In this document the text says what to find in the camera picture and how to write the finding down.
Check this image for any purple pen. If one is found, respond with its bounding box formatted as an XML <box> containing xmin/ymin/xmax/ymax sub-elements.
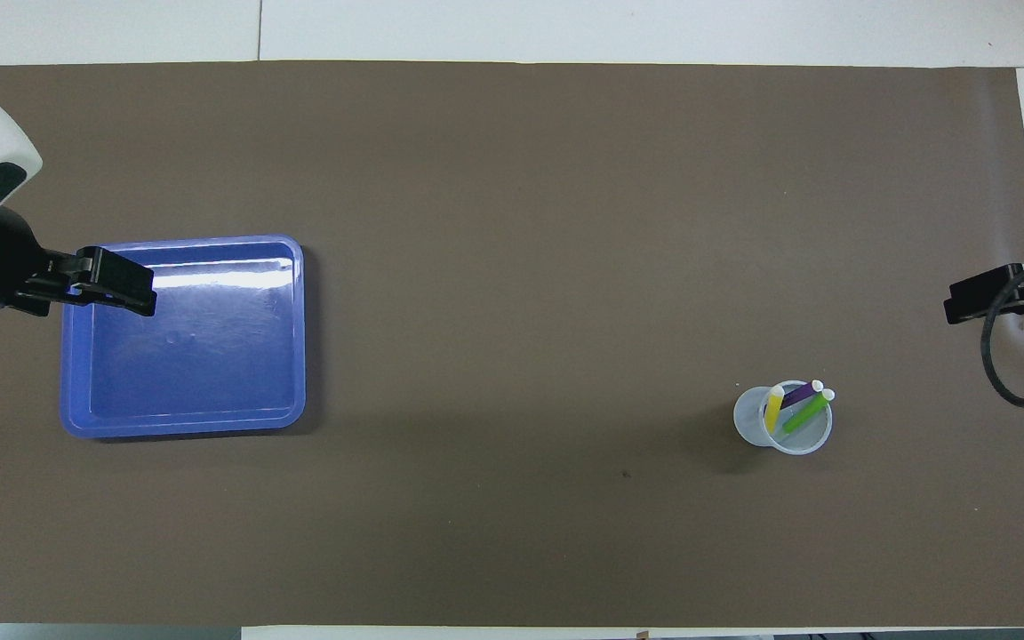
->
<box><xmin>781</xmin><ymin>380</ymin><xmax>825</xmax><ymax>410</ymax></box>

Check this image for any green pen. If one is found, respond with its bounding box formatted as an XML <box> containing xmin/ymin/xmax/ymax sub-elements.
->
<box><xmin>782</xmin><ymin>388</ymin><xmax>836</xmax><ymax>434</ymax></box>

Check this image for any blue plastic tray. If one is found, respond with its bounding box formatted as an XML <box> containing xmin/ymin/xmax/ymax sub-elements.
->
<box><xmin>60</xmin><ymin>234</ymin><xmax>307</xmax><ymax>440</ymax></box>

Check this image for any clear plastic cup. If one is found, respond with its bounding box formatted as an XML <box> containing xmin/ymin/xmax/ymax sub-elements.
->
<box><xmin>733</xmin><ymin>380</ymin><xmax>834</xmax><ymax>456</ymax></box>

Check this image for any brown table mat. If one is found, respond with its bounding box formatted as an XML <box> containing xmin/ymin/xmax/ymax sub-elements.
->
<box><xmin>0</xmin><ymin>60</ymin><xmax>1024</xmax><ymax>628</ymax></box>

